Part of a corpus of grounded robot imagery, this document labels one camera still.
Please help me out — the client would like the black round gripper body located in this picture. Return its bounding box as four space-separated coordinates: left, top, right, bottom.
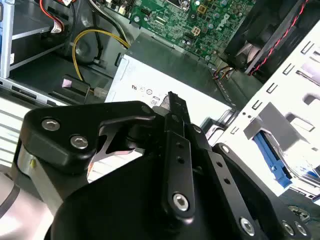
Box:
49 149 261 240

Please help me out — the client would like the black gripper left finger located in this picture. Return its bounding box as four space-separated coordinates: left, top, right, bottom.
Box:
19 91 197 221

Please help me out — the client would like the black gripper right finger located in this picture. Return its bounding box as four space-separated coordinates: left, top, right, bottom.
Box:
186 123 313 239

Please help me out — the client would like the hard disk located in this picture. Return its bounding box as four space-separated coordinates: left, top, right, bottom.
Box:
251 129 320 192

